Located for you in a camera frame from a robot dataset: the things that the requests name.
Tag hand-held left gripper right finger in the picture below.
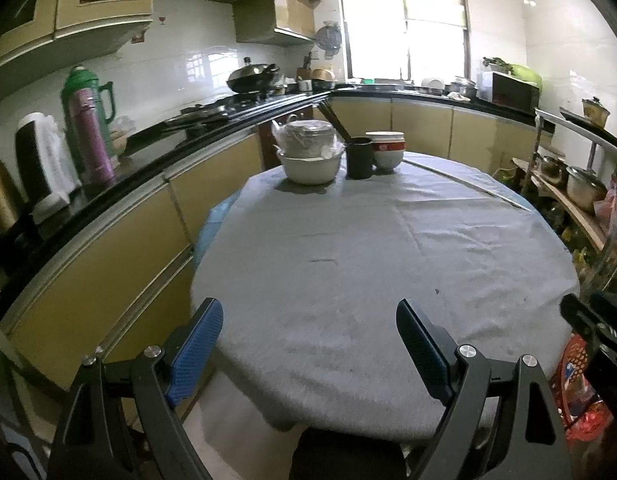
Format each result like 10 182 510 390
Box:
396 298 571 480

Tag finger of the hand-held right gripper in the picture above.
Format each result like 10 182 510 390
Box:
559 291 617 356

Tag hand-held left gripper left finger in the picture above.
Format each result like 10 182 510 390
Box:
48 297 224 480

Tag red plastic basket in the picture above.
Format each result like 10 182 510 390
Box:
548 332 617 443

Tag wooden shelf board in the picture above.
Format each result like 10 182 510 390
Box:
512 157 609 253

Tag grey tablecloth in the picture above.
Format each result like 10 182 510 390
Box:
190 150 581 433

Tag pink plastic bag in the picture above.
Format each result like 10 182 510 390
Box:
593 180 617 251

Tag yellow base cabinets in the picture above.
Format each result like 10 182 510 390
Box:
0 95 554 396

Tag large steel pot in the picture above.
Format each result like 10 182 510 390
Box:
565 165 609 211

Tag light blue table cover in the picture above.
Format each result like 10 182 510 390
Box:
196 192 244 281

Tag small dark pot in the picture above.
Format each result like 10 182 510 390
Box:
538 155 569 186

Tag stacked red white bowls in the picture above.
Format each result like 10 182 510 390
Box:
365 131 406 175

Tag metal storage rack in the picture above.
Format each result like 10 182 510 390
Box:
533 107 617 311

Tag black countertop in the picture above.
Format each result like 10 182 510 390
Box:
0 82 556 311

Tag yellow enamel pot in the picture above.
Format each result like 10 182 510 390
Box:
581 96 611 126

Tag white metal basin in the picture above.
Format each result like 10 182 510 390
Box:
277 147 346 186

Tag microwave oven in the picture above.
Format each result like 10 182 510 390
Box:
481 71 541 113

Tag pink thermos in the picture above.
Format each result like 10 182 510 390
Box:
70 87 116 186

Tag gas stove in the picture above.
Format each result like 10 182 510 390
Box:
163 95 289 131

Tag gold thermos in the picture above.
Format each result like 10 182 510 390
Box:
0 152 26 241

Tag green bag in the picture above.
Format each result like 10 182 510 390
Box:
508 62 544 86

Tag black white electric kettle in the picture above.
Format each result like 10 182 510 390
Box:
14 111 83 223

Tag black wok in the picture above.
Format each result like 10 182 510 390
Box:
226 56 282 95

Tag green thermos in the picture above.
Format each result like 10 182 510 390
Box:
61 65 116 161

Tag window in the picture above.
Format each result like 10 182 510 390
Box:
335 0 471 86

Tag small wall fan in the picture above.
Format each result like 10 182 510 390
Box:
315 21 344 58

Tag yellow wall cabinets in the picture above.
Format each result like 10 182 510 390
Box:
0 0 324 108

